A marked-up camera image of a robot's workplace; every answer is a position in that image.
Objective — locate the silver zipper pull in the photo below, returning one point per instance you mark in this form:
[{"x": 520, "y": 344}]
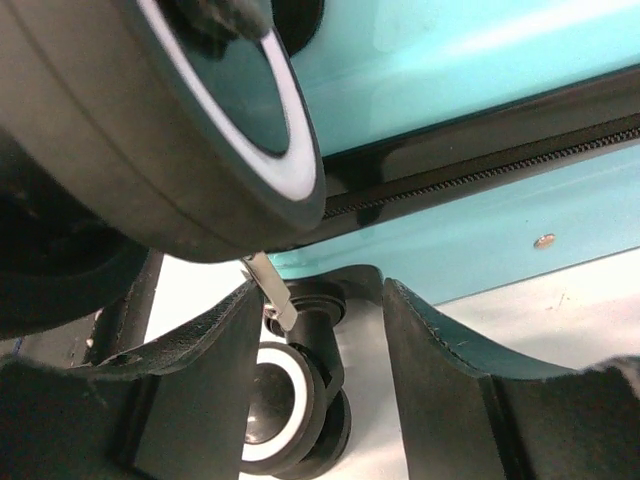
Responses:
[{"x": 279, "y": 308}]

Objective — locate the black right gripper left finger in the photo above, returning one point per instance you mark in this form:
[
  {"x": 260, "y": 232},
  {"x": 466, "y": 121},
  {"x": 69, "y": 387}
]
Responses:
[{"x": 173, "y": 408}]

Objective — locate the pink and teal kids suitcase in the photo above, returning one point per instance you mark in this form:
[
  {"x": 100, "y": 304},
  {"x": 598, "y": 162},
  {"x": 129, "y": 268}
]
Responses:
[{"x": 452, "y": 146}]

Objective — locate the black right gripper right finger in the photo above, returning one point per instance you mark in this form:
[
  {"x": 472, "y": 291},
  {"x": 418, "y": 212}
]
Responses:
[{"x": 471, "y": 408}]

